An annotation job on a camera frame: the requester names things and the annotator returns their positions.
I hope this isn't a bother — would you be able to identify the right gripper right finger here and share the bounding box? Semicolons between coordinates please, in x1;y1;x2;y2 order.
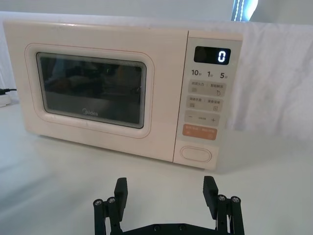
203;175;244;235

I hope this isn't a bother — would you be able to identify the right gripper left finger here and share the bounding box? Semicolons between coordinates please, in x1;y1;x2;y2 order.
92;177;129;235

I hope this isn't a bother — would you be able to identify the white table cloth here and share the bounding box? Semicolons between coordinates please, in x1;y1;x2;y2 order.
0;97;313;235

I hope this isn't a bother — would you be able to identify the oven control panel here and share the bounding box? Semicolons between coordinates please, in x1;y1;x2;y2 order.
172;30;244;172

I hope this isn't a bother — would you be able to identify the cream microwave oven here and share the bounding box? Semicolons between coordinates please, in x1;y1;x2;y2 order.
2;20;244;175

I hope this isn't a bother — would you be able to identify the white power strip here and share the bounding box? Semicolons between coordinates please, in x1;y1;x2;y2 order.
0;94;12;108

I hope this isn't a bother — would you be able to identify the black power cable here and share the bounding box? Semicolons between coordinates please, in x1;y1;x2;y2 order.
0;87;17;96

